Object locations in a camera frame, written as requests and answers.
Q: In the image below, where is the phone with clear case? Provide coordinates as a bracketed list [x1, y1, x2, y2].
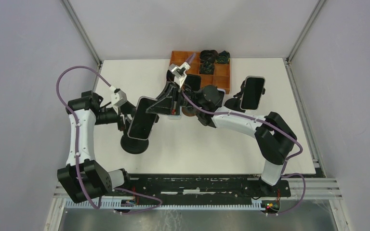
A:
[127, 97, 157, 141]

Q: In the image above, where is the black coiled strap middle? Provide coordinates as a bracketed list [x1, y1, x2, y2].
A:
[201, 62, 216, 75]

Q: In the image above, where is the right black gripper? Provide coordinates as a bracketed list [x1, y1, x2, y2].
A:
[145, 82, 202, 116]

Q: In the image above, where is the black phone stand right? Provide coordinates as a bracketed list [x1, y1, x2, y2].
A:
[224, 80, 246, 113]

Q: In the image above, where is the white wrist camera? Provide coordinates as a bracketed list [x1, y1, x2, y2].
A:
[109, 86, 128, 113]
[167, 62, 190, 88]

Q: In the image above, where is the orange compartment tray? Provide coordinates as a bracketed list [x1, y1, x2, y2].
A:
[169, 50, 231, 94]

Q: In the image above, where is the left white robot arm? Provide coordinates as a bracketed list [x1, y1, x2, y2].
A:
[57, 91, 135, 203]

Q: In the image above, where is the blue toothed cable duct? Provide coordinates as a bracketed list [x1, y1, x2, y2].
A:
[65, 199, 265, 211]

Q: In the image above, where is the phone with pale case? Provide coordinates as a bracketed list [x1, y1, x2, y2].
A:
[240, 76, 265, 110]

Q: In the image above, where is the black coiled strap top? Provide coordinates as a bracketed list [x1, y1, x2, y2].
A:
[199, 50, 218, 64]

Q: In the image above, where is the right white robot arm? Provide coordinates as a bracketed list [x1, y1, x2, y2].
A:
[145, 82, 303, 196]

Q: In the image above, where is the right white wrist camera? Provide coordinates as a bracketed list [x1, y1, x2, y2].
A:
[167, 62, 190, 88]

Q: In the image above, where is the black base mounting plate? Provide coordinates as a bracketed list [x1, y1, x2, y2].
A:
[122, 174, 291, 205]

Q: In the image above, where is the black phone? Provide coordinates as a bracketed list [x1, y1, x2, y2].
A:
[184, 74, 201, 91]

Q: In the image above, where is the phone with blue case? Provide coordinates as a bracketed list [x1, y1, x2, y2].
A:
[168, 115, 182, 120]

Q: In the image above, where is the black green coiled strap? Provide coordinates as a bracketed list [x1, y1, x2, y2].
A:
[216, 51, 231, 64]

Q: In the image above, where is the brown round phone stand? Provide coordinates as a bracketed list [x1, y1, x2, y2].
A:
[182, 107, 198, 117]

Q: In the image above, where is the black round phone stand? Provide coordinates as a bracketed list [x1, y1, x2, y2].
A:
[120, 135, 149, 154]

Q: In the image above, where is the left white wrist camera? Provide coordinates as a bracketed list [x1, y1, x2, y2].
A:
[109, 86, 128, 113]

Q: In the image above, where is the phone with white case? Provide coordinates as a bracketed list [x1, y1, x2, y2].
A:
[212, 86, 226, 97]

